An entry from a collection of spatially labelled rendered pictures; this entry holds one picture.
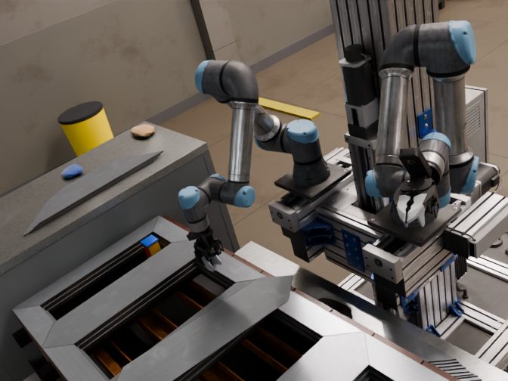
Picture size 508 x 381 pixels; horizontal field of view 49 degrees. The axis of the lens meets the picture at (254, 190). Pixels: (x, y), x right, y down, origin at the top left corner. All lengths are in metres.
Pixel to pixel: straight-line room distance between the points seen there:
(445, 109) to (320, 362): 0.83
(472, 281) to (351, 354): 1.27
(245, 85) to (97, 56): 3.83
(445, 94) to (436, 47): 0.15
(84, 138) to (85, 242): 2.57
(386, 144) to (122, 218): 1.41
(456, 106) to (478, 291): 1.37
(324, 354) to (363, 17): 1.07
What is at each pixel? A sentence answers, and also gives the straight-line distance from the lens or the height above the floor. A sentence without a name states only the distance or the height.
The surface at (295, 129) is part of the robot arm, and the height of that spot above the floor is 1.27.
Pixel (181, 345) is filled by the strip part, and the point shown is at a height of 0.87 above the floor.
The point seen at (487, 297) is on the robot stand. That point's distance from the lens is 2.84.
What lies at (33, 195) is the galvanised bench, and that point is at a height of 1.05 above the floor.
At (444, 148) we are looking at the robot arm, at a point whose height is 1.46.
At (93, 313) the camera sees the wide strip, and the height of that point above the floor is 0.87.
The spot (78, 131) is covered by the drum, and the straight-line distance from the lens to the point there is 5.02.
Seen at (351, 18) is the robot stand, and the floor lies 1.65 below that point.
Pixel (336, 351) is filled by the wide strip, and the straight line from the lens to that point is 1.78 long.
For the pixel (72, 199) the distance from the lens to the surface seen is 2.61.
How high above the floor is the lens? 2.19
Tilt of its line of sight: 31 degrees down
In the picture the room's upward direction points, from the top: 16 degrees counter-clockwise
